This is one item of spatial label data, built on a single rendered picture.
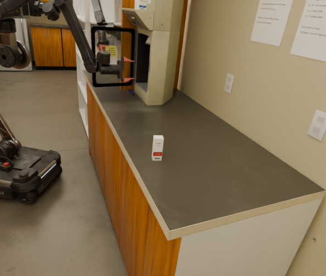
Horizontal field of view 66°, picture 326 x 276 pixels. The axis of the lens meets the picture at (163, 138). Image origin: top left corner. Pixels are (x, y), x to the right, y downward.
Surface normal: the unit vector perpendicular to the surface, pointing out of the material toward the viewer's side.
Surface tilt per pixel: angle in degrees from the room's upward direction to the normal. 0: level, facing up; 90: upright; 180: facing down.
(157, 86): 90
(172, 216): 1
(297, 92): 90
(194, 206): 0
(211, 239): 90
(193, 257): 90
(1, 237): 0
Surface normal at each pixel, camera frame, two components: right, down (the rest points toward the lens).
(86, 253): 0.10, -0.89
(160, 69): 0.38, 0.45
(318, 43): -0.92, 0.09
